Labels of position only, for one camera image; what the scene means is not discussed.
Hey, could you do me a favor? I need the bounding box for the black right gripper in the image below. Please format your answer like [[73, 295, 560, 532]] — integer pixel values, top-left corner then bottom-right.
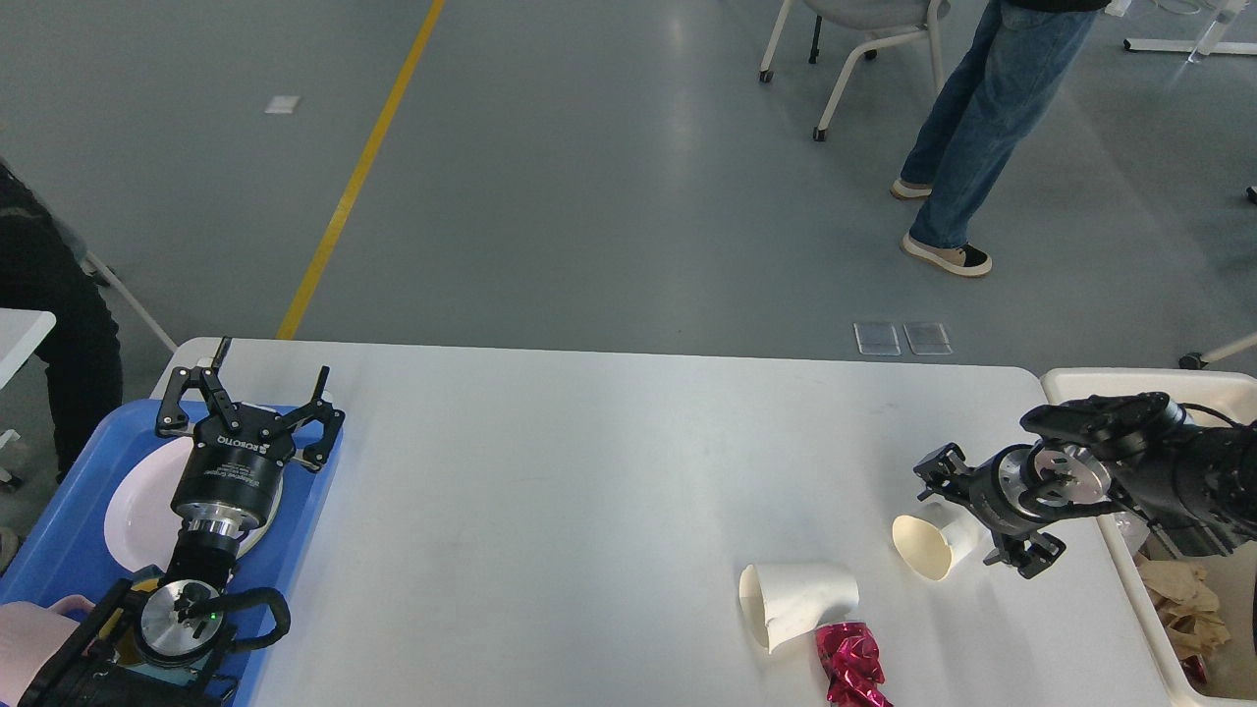
[[914, 443, 1117, 580]]

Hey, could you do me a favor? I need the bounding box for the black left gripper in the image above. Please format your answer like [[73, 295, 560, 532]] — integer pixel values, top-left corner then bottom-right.
[[153, 337, 344, 541]]

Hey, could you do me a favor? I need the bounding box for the white paper cup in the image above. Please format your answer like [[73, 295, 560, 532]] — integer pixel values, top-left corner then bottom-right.
[[738, 564, 860, 654], [892, 502, 987, 581]]

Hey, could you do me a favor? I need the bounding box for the pink plate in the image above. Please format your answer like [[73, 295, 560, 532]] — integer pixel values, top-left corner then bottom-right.
[[103, 437, 284, 574]]

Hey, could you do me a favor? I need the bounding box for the red foil wrapper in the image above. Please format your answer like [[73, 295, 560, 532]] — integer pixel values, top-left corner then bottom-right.
[[815, 621, 892, 706]]

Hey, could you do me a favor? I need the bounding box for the brown paper ball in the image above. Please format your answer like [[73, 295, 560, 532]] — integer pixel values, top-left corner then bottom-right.
[[1136, 559, 1231, 660]]

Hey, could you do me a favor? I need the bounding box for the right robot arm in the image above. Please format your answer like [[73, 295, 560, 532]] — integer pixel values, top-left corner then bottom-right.
[[914, 391, 1256, 577]]

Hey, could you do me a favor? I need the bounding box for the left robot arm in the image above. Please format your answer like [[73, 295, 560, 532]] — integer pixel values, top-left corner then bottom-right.
[[3, 340, 346, 706]]

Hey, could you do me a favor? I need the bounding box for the light green plate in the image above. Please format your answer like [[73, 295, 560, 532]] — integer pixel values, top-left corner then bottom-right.
[[123, 511, 277, 575]]

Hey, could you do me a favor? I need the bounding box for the white rolling stand left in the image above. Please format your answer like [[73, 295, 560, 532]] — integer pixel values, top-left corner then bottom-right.
[[82, 250, 177, 354]]

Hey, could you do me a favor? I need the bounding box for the white side table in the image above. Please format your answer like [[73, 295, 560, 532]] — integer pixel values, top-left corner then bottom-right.
[[0, 307, 57, 387]]

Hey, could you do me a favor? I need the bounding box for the chair caster right edge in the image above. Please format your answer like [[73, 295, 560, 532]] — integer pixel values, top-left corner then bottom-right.
[[1177, 333, 1257, 371]]

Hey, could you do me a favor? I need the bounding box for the red wrapper in bin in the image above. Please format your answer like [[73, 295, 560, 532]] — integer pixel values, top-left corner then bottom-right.
[[1178, 655, 1209, 692]]

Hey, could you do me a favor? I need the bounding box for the person in dark clothes left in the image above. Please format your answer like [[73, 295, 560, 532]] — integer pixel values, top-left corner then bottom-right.
[[0, 162, 124, 575]]

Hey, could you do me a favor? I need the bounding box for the beige plastic bin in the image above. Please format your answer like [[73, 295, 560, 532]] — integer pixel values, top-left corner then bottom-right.
[[1041, 369, 1256, 706]]

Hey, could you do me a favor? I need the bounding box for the pink mug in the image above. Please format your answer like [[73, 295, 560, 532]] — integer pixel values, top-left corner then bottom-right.
[[1, 594, 96, 706]]

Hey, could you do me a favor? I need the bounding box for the person in blue jeans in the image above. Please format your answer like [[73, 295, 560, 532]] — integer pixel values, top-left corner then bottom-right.
[[890, 1, 1107, 278]]

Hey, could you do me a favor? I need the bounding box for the white office chair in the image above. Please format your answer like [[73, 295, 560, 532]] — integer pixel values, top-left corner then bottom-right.
[[802, 1, 952, 142]]

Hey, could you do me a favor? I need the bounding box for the white stand base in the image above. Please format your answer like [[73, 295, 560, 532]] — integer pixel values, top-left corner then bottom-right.
[[1120, 0, 1257, 64]]

